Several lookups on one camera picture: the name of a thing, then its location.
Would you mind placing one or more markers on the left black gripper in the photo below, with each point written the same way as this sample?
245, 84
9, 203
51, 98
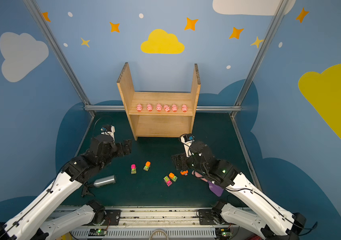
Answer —
121, 148

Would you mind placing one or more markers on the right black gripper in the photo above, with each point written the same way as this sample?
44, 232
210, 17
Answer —
183, 162

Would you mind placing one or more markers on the pink cab green truck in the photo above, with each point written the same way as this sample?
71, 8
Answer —
133, 169

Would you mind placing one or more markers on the orange cab green truck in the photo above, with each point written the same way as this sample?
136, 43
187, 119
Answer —
146, 166

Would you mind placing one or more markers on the pink pig toy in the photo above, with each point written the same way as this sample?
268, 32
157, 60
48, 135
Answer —
158, 107
184, 108
149, 107
174, 108
167, 108
139, 107

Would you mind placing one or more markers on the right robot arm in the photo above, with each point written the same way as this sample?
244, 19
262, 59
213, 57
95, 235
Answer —
267, 220

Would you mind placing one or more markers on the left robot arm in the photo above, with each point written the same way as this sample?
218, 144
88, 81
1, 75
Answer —
71, 177

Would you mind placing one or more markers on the wooden shelf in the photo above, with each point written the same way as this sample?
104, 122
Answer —
158, 124

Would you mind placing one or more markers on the small orange toy car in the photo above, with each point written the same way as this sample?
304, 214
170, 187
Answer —
184, 173

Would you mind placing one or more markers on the silver metal cylinder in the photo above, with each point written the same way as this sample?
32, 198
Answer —
104, 181

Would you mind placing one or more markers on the purple pink toy shovel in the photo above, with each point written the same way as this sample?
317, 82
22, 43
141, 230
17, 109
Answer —
217, 190

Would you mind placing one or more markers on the magenta green toy truck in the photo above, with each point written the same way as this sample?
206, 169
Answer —
167, 181

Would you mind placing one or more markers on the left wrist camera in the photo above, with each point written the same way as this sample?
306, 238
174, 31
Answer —
108, 130

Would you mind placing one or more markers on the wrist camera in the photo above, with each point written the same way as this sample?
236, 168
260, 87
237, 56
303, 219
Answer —
108, 130
187, 140

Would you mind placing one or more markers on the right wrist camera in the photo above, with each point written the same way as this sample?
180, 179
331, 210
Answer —
187, 140

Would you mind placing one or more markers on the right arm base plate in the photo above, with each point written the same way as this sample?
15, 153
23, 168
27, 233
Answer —
209, 217

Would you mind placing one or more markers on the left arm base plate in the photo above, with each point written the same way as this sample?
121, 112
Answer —
107, 218

